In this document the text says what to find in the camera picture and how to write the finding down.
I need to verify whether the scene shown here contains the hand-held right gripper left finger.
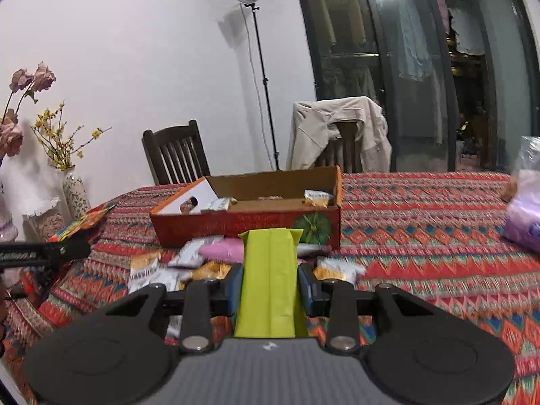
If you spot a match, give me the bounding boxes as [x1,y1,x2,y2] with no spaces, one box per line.
[103,264,245,355]

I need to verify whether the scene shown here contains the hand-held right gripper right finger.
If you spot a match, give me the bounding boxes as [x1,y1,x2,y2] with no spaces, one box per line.
[297,264,441,355]

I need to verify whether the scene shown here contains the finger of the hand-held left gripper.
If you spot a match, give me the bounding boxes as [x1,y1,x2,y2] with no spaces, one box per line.
[40,231,91,290]

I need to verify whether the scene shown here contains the green snack packet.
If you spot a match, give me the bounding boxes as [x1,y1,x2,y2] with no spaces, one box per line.
[234,228,308,339]

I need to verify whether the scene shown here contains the purple snack packet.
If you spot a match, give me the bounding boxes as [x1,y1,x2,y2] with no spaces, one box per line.
[198,238,245,268]

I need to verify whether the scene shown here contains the dark and white snack packet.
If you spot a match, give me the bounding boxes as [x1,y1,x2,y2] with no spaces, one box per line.
[297,242,334,259]

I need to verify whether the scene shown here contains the orange cardboard box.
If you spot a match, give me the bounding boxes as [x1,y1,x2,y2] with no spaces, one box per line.
[150,165,343,250]

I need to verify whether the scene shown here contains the white and gold snack packet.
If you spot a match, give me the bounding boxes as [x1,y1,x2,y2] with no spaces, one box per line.
[129,253,163,292]

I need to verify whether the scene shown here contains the colourful snack bag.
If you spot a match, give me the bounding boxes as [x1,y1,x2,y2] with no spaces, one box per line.
[48,202,116,243]

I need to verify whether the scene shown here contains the translucent container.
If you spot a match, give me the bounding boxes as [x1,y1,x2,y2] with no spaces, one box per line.
[23,197,66,241]

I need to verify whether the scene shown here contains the pale pink vase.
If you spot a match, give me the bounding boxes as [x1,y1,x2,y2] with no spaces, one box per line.
[0,181,20,241]

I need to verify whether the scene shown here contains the patterned white vase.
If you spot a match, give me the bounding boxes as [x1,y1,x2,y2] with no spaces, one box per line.
[62,166,91,220]

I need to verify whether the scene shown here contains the yellow flower branches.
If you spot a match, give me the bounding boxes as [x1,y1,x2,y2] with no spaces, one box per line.
[31,101,112,171]

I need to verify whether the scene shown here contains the patterned red tablecloth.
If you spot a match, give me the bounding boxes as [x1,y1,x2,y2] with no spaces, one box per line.
[0,171,540,405]

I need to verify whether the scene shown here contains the dark wooden chair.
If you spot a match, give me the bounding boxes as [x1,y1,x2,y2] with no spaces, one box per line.
[141,120,212,186]

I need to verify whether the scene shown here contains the beige jacket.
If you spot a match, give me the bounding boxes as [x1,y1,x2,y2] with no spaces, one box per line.
[287,97,393,172]

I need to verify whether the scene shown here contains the pink dried flowers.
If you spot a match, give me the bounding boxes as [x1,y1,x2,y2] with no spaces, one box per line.
[0,62,57,157]

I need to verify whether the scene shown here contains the glass door wardrobe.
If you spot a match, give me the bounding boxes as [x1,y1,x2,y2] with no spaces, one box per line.
[293,0,536,173]

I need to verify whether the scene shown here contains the purple tissue pack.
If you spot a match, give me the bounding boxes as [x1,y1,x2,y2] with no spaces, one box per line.
[502,169,540,254]

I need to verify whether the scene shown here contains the clear plastic bag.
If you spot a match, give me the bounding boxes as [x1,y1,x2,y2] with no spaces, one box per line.
[508,135,540,203]

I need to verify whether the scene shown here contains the light blue hanging garment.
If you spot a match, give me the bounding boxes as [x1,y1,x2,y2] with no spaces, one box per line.
[397,0,435,83]

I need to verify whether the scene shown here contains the beige hanging garments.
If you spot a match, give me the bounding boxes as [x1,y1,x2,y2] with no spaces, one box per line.
[318,0,368,47]

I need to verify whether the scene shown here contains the white hanging garment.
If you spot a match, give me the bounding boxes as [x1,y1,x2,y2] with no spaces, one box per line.
[447,6,486,56]

